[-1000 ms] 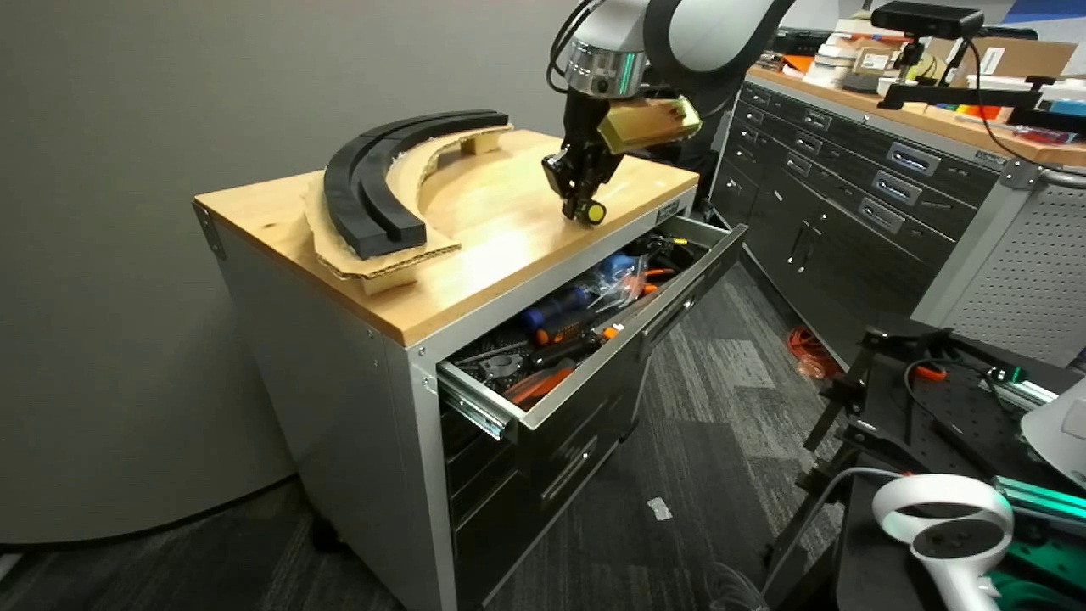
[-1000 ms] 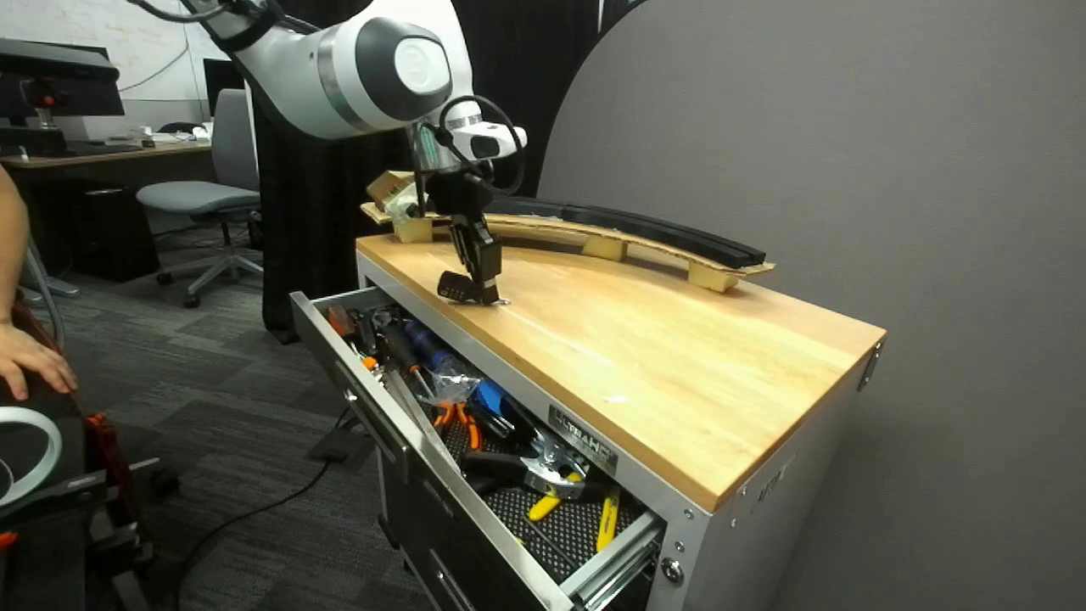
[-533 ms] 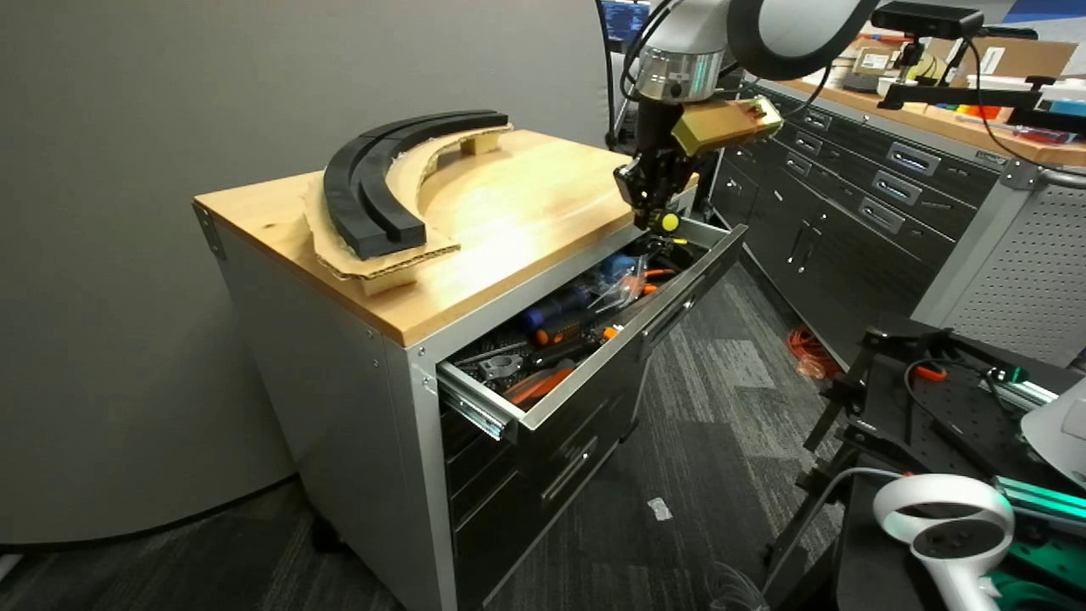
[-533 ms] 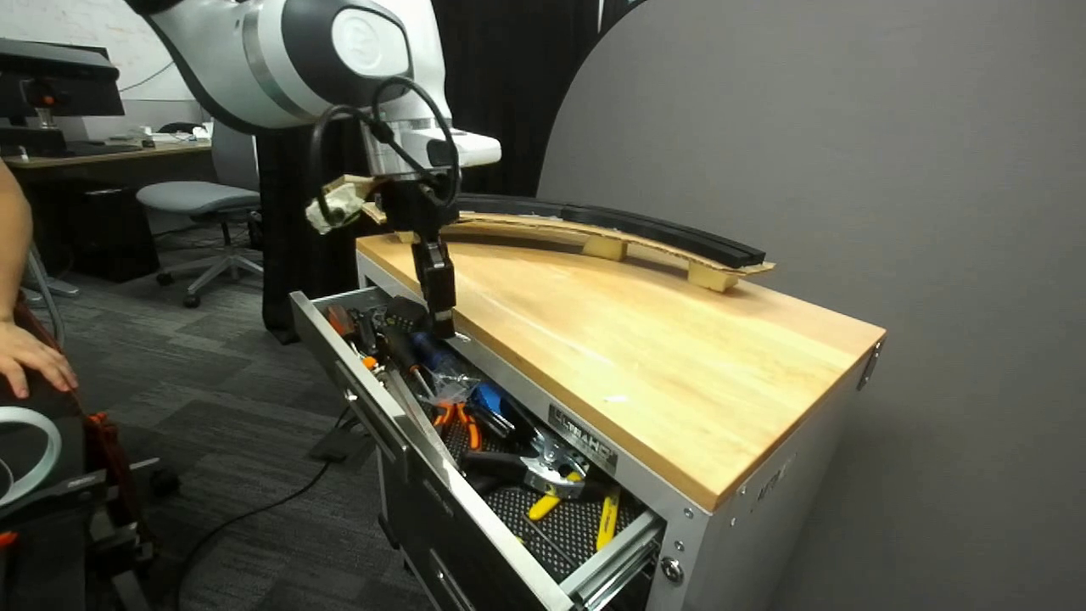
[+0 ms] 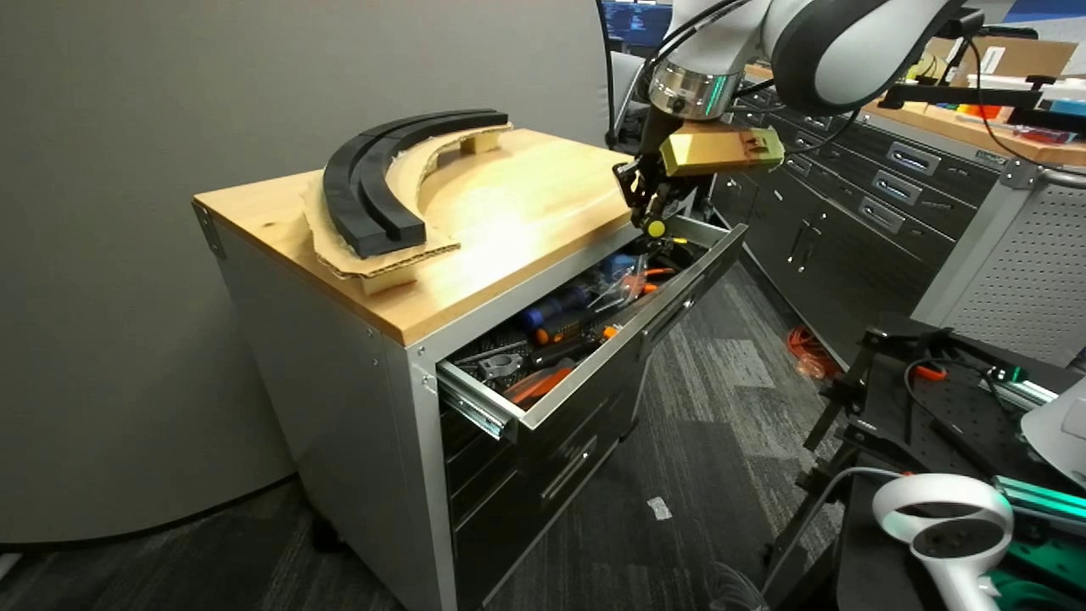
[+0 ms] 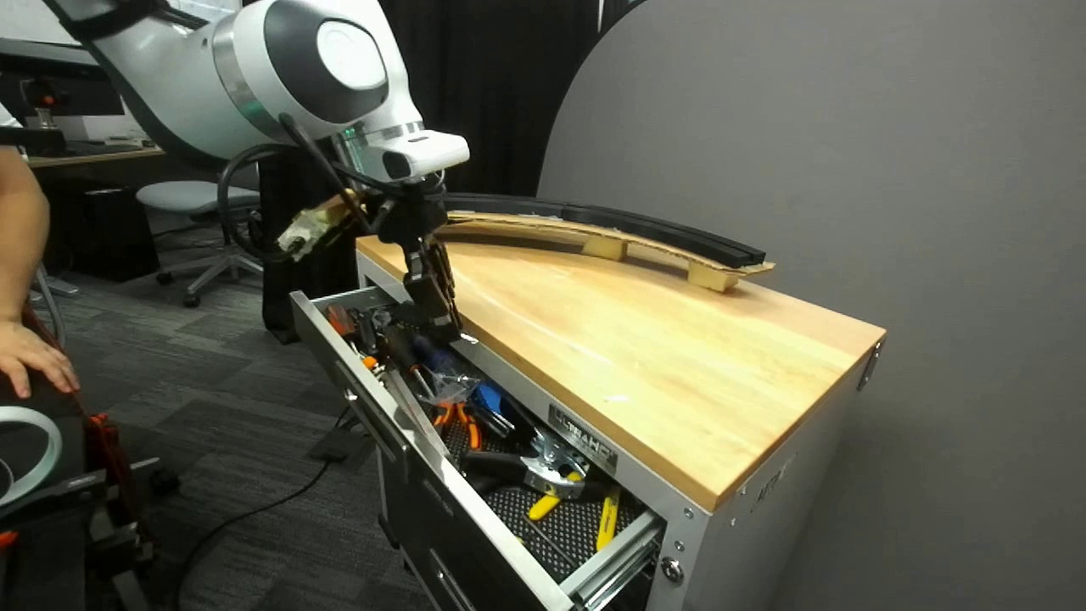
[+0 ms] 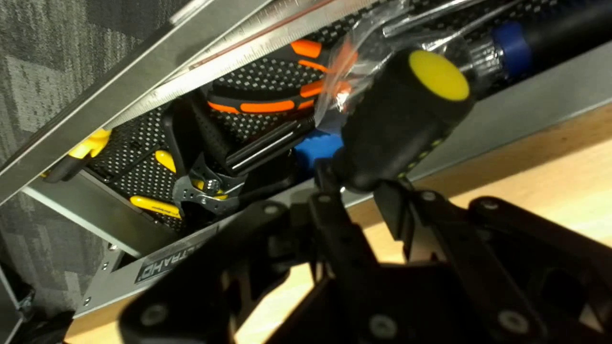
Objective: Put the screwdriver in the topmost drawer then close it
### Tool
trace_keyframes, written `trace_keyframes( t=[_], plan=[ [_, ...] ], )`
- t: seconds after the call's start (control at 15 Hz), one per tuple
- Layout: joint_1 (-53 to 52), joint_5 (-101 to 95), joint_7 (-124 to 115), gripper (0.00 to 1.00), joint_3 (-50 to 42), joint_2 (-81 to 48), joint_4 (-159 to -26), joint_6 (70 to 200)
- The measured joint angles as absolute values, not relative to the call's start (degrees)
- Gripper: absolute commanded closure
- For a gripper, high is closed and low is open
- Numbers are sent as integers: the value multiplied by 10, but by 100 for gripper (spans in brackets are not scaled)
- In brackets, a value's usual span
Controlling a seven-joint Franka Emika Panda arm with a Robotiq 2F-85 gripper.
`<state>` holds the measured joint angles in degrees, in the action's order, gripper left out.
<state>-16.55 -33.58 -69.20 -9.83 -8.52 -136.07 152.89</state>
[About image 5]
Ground green clamp tool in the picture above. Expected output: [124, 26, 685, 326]
[992, 471, 1086, 538]

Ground black metal stand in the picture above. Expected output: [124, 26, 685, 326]
[756, 323, 1086, 611]

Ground blue handled screwdriver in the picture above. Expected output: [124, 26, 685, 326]
[520, 277, 604, 332]

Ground grey tool drawer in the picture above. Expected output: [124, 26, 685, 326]
[435, 214, 750, 446]

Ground white VR controller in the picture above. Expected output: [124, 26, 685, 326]
[868, 467, 1019, 611]

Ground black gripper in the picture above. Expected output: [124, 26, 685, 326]
[612, 108, 685, 232]

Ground red handled pliers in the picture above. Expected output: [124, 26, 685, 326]
[614, 261, 671, 306]

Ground yellow black screwdriver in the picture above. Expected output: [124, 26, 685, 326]
[641, 214, 695, 251]

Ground black curved foam piece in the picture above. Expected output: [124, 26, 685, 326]
[317, 105, 511, 261]

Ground grey pegboard panel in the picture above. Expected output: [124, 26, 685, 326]
[910, 165, 1086, 375]

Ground grey cabinet with wooden top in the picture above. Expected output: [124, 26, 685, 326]
[190, 127, 750, 611]

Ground orange handled pliers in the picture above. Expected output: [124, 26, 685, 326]
[500, 361, 582, 410]

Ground orange handled screwdriver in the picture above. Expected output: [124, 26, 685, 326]
[532, 315, 592, 350]

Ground orange tool on floor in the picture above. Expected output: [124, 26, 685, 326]
[785, 326, 842, 384]

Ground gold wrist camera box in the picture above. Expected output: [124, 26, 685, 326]
[658, 123, 787, 182]

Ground black workbench with drawers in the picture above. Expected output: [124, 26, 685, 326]
[709, 89, 1012, 367]

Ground black cabinet drawer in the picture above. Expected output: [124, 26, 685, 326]
[451, 419, 639, 611]
[440, 336, 681, 538]

